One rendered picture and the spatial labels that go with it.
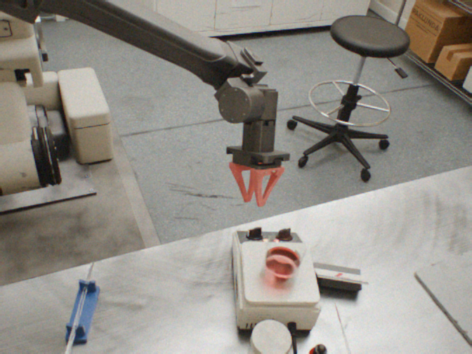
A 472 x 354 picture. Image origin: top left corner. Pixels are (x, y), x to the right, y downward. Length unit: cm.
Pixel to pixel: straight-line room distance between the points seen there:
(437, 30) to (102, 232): 242
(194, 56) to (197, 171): 147
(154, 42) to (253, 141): 23
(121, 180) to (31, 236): 34
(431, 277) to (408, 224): 14
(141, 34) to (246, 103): 18
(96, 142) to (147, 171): 61
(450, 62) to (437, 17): 29
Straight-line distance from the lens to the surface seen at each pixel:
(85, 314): 82
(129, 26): 68
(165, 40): 71
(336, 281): 87
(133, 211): 151
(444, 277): 99
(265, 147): 80
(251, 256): 79
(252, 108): 72
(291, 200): 211
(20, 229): 151
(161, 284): 85
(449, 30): 325
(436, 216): 111
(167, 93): 271
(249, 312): 76
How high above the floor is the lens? 145
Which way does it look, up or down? 42 degrees down
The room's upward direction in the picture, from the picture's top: 8 degrees clockwise
